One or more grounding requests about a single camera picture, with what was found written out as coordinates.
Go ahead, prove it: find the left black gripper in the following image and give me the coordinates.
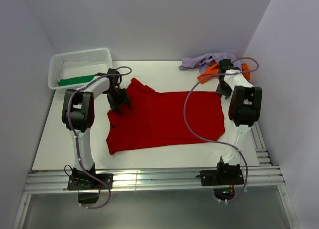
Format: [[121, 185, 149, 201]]
[[105, 90, 131, 115]]

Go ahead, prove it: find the red t-shirt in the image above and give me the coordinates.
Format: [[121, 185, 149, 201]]
[[106, 78, 225, 154]]

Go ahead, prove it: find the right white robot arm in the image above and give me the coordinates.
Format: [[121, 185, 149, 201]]
[[200, 68, 262, 186]]

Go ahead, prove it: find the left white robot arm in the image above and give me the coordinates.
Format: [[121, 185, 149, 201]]
[[62, 68, 131, 189]]

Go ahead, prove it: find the orange t-shirt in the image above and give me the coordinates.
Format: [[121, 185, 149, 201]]
[[197, 61, 251, 84]]

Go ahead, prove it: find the lavender t-shirt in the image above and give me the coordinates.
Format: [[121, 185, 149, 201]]
[[178, 53, 242, 74]]

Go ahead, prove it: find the rolled green t-shirt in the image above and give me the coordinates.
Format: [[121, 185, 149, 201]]
[[58, 75, 95, 87]]

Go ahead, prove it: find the white plastic basket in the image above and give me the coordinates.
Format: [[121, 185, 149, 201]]
[[48, 48, 113, 90]]

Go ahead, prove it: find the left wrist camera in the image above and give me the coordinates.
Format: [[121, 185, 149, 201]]
[[107, 68, 122, 87]]

